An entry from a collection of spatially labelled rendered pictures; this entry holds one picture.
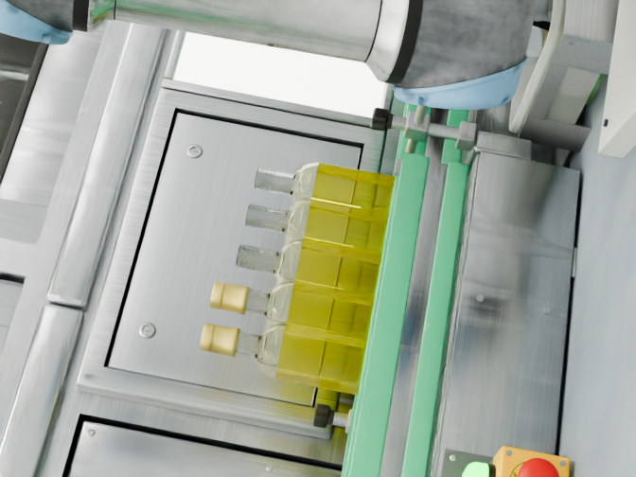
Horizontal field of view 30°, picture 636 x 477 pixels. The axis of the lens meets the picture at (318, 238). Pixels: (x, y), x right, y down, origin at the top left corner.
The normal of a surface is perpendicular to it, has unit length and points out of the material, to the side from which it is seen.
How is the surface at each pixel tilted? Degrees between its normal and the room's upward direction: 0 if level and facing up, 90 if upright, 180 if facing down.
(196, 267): 90
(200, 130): 90
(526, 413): 90
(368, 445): 90
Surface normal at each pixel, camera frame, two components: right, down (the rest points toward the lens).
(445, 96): -0.25, 0.24
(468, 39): 0.12, 0.28
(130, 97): 0.07, -0.44
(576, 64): -0.18, 0.87
